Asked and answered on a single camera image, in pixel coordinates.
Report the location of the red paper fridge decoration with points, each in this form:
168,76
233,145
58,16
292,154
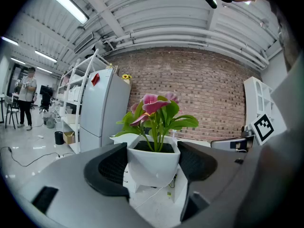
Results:
95,79

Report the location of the yellow sunflowers in vase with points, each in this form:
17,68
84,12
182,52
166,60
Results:
126,77

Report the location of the white power strip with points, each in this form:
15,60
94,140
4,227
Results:
60,156

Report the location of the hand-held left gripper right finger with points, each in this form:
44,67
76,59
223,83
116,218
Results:
213,174

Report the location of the ceiling air vent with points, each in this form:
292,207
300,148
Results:
83,43

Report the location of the cardboard box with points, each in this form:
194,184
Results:
69,138

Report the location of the black frame chair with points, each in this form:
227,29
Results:
12,110

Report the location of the white cabinet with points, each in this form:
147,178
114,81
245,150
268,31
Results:
256,98

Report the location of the long ceiling light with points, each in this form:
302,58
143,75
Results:
44,70
18,60
45,56
69,5
9,41

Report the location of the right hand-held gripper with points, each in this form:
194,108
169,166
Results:
262,128

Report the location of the white ceiling pipe run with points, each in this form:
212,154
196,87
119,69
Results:
190,35

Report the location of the black trash bin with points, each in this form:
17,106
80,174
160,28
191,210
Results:
59,138

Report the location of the grey bucket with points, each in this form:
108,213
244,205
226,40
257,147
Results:
50,123

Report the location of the pink flowers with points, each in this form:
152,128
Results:
152,165

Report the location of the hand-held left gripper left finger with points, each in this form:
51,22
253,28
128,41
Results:
71,189

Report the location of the person's t-shirt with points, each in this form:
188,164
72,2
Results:
292,98

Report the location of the grey refrigerator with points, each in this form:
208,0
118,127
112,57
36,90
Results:
104,108

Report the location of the black office chair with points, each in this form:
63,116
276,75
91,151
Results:
45,96

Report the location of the white shelf rack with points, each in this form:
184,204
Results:
71,103

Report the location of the lavender lantern lamp figurine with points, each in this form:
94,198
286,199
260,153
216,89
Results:
175,135

